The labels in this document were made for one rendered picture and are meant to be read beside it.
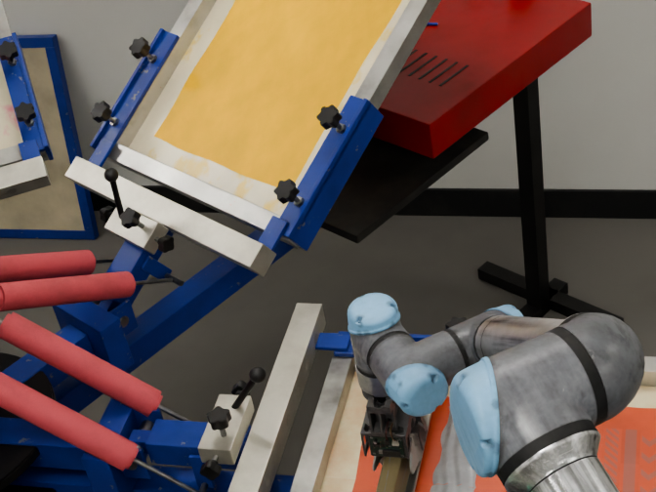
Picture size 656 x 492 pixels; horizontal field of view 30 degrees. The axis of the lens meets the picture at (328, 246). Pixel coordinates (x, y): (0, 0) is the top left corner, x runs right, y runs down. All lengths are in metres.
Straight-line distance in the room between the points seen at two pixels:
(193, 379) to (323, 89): 1.53
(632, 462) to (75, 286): 1.01
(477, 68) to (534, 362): 1.54
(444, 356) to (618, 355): 0.41
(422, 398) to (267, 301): 2.31
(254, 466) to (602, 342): 0.83
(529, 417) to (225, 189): 1.29
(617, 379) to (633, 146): 2.67
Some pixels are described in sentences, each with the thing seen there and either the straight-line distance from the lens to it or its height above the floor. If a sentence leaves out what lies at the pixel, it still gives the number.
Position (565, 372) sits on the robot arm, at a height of 1.58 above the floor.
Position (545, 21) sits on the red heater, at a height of 1.10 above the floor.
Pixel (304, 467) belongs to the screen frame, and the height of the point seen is 0.99.
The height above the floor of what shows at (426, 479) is 0.96.
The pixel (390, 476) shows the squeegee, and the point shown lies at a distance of 1.93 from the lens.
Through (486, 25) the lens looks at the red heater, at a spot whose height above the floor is 1.11.
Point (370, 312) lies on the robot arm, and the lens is 1.75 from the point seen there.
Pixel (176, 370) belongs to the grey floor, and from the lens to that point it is 3.81.
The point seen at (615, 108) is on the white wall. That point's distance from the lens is 3.91.
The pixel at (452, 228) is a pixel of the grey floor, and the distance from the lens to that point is 4.13.
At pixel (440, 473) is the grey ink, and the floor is 0.96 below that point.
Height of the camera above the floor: 2.50
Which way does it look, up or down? 37 degrees down
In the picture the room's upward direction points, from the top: 11 degrees counter-clockwise
